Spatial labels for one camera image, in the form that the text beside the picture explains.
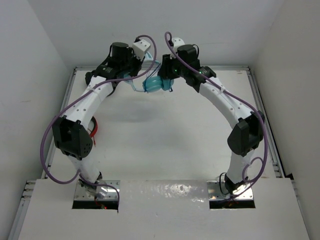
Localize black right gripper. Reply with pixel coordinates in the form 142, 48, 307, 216
160, 52, 188, 79

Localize blue headphone cable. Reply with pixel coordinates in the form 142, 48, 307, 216
142, 62, 175, 94

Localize teal cat-ear headphones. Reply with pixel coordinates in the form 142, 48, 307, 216
125, 60, 174, 93

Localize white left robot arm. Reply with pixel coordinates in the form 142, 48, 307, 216
52, 39, 151, 183

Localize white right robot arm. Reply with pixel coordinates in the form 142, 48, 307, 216
158, 41, 268, 195

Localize black headphones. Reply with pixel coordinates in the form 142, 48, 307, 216
85, 71, 94, 86

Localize red headphones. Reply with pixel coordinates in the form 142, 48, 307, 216
86, 116, 98, 146

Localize white front cover board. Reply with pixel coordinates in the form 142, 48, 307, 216
19, 178, 309, 240

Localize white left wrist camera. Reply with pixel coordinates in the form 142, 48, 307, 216
131, 39, 151, 62

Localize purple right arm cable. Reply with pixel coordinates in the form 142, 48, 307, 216
164, 31, 269, 201

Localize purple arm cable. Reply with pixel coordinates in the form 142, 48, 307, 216
39, 34, 158, 208
164, 31, 269, 201

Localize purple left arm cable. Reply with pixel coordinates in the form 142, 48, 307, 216
39, 34, 158, 208

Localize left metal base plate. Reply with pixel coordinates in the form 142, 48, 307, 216
74, 179, 120, 201

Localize metal base plate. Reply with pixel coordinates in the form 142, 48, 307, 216
74, 179, 120, 201
207, 179, 254, 201

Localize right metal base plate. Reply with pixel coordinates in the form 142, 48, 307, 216
207, 179, 254, 201

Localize aluminium table frame rail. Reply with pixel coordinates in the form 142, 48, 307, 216
7, 64, 298, 240

